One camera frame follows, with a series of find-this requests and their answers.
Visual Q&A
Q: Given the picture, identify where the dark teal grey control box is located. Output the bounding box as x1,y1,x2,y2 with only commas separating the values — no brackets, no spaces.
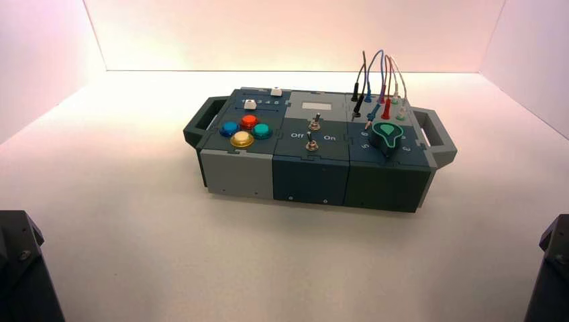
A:
183,87,458,213

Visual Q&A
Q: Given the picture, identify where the yellow round push button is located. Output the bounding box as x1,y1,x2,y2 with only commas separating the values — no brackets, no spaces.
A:
230,131,255,149

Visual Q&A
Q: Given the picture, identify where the black green rotary knob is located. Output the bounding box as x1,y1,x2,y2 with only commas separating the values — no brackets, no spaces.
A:
370,122,405,158

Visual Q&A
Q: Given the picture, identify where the black banana plug cable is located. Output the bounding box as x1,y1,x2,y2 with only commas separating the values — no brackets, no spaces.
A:
350,50,368,121

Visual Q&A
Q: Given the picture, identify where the blue banana plug cable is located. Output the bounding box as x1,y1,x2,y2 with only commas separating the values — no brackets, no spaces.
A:
363,49,386,129

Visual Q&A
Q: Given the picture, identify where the red banana plug cable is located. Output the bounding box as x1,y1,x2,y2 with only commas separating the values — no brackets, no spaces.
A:
378,54,394,121

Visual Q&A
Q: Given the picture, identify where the white green banana plug cable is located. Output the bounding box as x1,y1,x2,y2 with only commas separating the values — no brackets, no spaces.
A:
389,56,408,121

